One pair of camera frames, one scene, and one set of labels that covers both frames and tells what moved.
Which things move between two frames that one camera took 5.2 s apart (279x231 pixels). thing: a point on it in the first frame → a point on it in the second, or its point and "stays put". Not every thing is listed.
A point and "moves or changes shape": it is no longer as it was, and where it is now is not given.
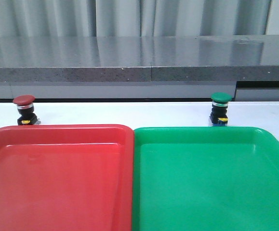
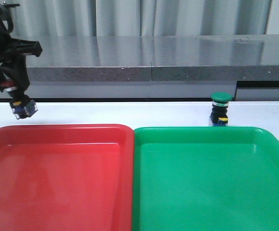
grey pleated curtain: x=42 y=18 stays put
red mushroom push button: x=25 y=105 moves or changes shape
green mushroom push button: x=219 y=116 stays put
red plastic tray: x=65 y=177 stays put
